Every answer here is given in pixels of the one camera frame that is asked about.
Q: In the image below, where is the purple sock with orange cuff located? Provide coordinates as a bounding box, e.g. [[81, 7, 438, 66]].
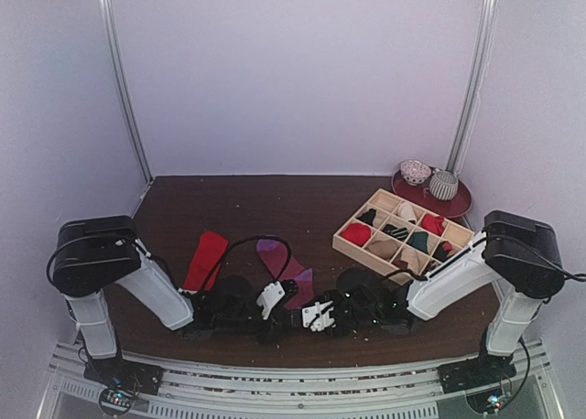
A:
[[256, 239, 314, 309]]

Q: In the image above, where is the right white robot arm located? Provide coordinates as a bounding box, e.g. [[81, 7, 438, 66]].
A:
[[287, 210, 566, 384]]

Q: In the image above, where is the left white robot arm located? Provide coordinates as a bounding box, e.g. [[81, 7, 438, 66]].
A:
[[46, 215, 298, 386]]

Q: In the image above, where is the beige rolled sock in box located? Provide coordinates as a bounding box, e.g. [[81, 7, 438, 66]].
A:
[[365, 239, 401, 262]]

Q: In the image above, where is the red sock with striped cuff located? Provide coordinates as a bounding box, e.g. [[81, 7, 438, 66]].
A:
[[183, 231, 229, 293]]

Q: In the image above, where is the red rolled sock in box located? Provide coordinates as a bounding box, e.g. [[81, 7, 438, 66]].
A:
[[341, 222, 372, 247]]

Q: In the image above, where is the wooden compartment organizer box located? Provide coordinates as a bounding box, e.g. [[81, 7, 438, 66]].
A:
[[332, 188, 474, 276]]

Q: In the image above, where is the black striped sock in box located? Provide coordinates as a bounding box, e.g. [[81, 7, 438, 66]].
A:
[[382, 224, 410, 242]]

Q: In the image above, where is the teal rolled sock in box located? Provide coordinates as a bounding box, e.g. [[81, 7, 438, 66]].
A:
[[407, 231, 429, 253]]

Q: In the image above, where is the black rolled sock in box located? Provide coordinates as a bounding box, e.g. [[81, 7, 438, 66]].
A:
[[357, 208, 377, 227]]

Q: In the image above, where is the black red sock in box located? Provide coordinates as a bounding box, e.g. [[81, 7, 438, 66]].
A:
[[432, 241, 459, 263]]

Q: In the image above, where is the cream rolled sock in box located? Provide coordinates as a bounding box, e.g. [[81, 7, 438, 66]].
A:
[[396, 201, 422, 224]]

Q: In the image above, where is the red patterned sock in box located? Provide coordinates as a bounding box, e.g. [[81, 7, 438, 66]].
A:
[[420, 213, 445, 236]]

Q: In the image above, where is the red round tray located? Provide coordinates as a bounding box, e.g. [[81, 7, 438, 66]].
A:
[[391, 171, 472, 220]]

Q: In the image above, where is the white patterned bowl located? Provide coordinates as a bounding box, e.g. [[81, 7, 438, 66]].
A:
[[399, 159, 432, 186]]

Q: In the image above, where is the grey striped cup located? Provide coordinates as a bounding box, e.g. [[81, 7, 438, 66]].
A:
[[429, 170, 459, 201]]

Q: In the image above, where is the left circuit board with leds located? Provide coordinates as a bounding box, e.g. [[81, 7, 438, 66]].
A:
[[97, 388, 136, 417]]

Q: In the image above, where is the circuit board with leds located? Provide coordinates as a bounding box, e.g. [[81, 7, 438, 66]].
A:
[[466, 390, 508, 415], [97, 388, 136, 417]]

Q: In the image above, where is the right circuit board with leds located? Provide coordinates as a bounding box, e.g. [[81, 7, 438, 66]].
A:
[[466, 390, 508, 415]]

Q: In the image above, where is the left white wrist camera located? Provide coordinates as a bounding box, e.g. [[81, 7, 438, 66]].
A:
[[255, 282, 285, 320]]

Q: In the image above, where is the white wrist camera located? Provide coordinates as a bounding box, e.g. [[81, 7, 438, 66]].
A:
[[255, 282, 285, 320], [301, 300, 336, 332]]

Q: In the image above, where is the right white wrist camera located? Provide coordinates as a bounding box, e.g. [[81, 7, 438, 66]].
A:
[[301, 300, 336, 332]]

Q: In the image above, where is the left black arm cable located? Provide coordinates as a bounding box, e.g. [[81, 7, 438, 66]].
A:
[[196, 233, 294, 296]]

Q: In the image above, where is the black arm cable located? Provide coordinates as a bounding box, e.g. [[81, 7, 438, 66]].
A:
[[484, 226, 586, 283], [196, 233, 294, 296]]

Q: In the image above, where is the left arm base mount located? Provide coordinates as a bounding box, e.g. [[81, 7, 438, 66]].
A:
[[83, 358, 163, 395]]

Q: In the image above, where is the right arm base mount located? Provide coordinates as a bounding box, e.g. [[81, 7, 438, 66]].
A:
[[438, 355, 516, 393]]

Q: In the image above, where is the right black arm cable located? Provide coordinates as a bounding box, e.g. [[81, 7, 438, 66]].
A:
[[484, 226, 586, 283]]

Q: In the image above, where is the right aluminium frame post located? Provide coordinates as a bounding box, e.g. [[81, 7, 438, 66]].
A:
[[446, 0, 498, 177]]

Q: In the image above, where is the aluminium frame post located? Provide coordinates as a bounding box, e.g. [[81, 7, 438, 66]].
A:
[[98, 0, 154, 185], [446, 0, 498, 177]]

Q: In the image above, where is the left aluminium frame post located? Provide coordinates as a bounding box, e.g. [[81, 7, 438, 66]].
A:
[[98, 0, 154, 185]]

